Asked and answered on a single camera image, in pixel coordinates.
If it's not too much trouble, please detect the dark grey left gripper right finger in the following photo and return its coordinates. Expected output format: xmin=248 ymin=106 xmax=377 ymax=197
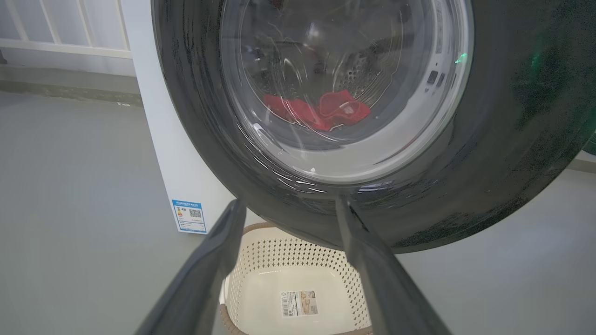
xmin=335 ymin=198 xmax=451 ymax=335

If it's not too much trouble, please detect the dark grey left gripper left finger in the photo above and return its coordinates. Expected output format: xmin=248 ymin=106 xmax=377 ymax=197
xmin=135 ymin=199 xmax=246 ymax=335

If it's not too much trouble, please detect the dark round washing machine door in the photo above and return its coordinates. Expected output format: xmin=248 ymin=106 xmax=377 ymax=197
xmin=150 ymin=0 xmax=596 ymax=254

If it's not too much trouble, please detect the red shirt with white trim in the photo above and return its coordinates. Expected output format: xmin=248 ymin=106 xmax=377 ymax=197
xmin=319 ymin=90 xmax=372 ymax=127

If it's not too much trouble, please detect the red garment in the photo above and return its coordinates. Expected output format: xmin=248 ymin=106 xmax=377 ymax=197
xmin=263 ymin=94 xmax=332 ymax=132

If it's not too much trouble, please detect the cream perforated laundry basket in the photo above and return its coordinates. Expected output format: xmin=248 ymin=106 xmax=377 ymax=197
xmin=219 ymin=222 xmax=373 ymax=335

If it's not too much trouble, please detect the white washing machine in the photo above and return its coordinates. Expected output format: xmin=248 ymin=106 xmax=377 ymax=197
xmin=120 ymin=0 xmax=266 ymax=235

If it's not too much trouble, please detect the blue energy label sticker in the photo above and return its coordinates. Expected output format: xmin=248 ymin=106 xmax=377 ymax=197
xmin=171 ymin=200 xmax=208 ymax=235

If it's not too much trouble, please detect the paper label with barcode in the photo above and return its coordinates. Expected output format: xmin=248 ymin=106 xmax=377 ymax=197
xmin=280 ymin=290 xmax=319 ymax=318

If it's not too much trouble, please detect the white railing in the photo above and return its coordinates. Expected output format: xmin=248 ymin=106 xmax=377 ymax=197
xmin=0 ymin=0 xmax=133 ymax=60

